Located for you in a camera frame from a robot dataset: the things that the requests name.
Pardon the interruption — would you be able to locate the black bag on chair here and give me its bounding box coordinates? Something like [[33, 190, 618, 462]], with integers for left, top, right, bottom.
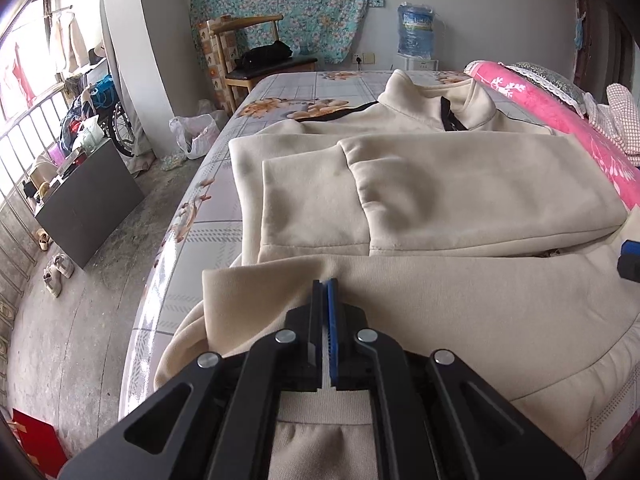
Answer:
[[235, 40, 293, 72]]

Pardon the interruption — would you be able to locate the lace trimmed grey pillow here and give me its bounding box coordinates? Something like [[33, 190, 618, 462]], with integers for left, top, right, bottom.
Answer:
[[506, 62, 587, 117]]

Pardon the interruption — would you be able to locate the white plastic bag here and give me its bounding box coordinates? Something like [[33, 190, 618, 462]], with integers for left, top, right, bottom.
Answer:
[[169, 110, 229, 160]]

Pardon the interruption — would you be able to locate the beige shoe pair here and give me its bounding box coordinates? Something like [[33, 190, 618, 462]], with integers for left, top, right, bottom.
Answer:
[[42, 252, 75, 298]]

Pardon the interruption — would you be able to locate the dark grey board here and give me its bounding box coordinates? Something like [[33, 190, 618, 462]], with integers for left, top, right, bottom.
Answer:
[[35, 140, 144, 268]]

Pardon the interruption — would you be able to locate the bicycle wheel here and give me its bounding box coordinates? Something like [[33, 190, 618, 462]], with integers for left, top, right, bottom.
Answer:
[[107, 103, 134, 158]]

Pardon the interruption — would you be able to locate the white water dispenser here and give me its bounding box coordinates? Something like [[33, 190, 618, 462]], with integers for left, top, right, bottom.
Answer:
[[395, 54, 439, 72]]

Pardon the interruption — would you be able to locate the bed with floral plaid sheet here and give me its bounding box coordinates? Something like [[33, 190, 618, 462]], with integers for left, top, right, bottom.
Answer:
[[118, 69, 640, 480]]

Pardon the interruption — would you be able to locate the wooden chair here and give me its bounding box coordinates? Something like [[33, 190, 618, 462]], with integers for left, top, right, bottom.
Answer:
[[198, 14, 318, 115]]

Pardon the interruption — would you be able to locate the blue water bottle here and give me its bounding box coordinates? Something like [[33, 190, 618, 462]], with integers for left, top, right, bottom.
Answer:
[[397, 2, 435, 58]]

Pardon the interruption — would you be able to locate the checked pink white cloth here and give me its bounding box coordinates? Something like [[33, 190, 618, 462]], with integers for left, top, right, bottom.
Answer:
[[584, 84, 640, 167]]

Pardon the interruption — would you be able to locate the wall power socket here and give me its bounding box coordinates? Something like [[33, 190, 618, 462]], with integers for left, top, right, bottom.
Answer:
[[352, 52, 376, 65]]

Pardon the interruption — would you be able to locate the cream zip jacket black trim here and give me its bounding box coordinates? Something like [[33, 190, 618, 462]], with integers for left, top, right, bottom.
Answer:
[[153, 68, 640, 480]]

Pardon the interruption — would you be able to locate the pink floral blanket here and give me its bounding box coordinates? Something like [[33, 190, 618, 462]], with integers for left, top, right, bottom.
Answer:
[[464, 61, 639, 209]]

